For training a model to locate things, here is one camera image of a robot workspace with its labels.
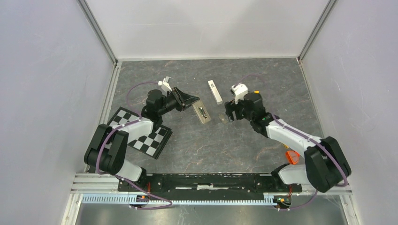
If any white remote with buttons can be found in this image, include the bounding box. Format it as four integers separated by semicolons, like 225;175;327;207
192;100;211;124

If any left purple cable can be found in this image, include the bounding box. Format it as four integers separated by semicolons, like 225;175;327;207
94;81;173;210

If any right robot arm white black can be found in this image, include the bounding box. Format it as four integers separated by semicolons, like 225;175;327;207
224;92;352;193

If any green battery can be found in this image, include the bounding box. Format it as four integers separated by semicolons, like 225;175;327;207
198;107;207;119

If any orange translucent semicircle block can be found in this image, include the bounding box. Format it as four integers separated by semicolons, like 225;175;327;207
285;150;301;165

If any white toothed cable duct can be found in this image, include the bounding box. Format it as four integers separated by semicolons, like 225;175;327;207
82;194;277;206

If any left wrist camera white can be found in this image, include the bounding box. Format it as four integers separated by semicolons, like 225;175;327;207
158;76;172;92

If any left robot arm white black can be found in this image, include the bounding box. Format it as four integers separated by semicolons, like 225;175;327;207
84;87;200;191

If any purple cable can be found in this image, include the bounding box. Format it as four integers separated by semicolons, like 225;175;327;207
94;81;173;210
234;73;349;211

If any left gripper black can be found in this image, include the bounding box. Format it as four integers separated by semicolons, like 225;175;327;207
158;86;199;116

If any beige remote battery cover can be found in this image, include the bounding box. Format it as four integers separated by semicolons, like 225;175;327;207
218;114;228;124

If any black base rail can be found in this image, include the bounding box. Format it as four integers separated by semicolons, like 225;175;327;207
138;173;302;201

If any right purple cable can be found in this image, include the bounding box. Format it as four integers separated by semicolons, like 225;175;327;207
234;73;349;211

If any white black remote control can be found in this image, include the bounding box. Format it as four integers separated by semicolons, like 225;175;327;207
207;80;223;105

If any black white checkerboard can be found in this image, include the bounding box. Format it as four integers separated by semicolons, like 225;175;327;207
107;106;173;159

